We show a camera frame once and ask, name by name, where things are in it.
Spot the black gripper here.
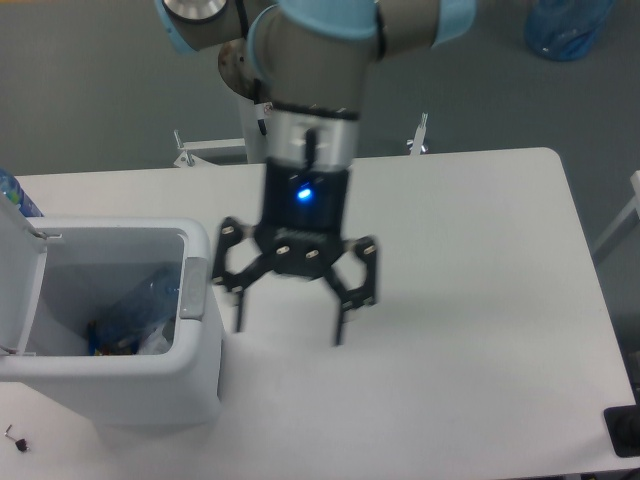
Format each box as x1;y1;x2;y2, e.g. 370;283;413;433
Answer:
211;157;379;346

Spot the clear plastic wrapper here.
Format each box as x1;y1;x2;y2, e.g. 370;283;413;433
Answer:
137;319;175;355

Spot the clear plastic water bottle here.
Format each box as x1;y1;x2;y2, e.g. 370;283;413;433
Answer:
96;266;181;346

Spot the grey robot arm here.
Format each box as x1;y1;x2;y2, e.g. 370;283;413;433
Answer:
156;1;477;327

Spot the white trash can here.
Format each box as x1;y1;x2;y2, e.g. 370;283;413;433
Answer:
1;200;224;425

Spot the colourful snack wrapper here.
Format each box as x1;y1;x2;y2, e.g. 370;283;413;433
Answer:
86;321;139;356

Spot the blue bottle at left edge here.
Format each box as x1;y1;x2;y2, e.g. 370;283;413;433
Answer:
1;169;44;217

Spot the blue plastic bag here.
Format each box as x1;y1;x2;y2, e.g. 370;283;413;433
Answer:
523;0;616;62

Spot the small black metal key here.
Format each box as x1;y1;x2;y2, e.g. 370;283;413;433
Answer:
4;425;30;453

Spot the black table clamp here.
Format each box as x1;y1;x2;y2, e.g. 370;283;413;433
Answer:
603;405;639;458

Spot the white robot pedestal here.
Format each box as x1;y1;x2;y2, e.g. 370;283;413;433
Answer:
172;42;274;169

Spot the white frame at right edge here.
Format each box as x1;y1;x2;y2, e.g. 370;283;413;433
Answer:
591;171;639;265

